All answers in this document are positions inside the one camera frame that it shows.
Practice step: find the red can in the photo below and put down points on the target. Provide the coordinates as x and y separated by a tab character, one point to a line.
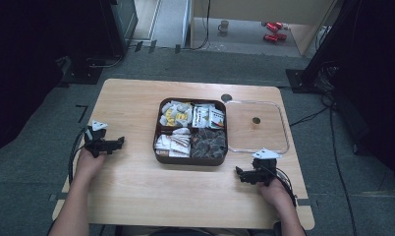
279	25
271	28
282	36
270	38

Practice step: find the black metal stand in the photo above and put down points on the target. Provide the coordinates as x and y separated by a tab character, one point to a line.
320	49

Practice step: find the black stand base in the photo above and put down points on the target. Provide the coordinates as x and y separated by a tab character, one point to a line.
82	73

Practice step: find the pile of white yellow packets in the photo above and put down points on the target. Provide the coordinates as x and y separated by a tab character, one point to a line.
176	114

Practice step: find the pile of white printed sachets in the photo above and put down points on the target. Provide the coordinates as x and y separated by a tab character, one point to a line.
207	117

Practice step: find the dark cabinet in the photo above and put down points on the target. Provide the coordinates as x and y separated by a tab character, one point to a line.
120	23

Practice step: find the brown four-compartment box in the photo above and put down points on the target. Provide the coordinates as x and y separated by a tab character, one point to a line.
157	144

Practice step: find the pile of dark wrapped snacks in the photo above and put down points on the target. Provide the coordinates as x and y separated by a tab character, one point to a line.
208	144

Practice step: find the pile of white brown packets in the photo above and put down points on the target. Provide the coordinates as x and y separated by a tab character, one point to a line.
172	142

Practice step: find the person's right hand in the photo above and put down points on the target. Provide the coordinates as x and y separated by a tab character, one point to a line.
275	195

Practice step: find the grey mug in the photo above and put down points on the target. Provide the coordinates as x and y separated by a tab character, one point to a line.
223	25

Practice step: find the person's dark clothing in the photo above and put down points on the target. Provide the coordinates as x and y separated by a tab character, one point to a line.
185	232

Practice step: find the black curtain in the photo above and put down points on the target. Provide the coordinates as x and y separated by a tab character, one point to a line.
375	82
28	65

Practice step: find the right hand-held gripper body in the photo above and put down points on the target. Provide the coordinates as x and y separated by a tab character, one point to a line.
266	167

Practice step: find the clear plastic lid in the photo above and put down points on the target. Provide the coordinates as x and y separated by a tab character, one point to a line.
270	137

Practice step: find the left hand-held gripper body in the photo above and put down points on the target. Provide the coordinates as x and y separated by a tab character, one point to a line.
95	141

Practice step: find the person's left hand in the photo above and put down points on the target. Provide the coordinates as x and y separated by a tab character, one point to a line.
89	165

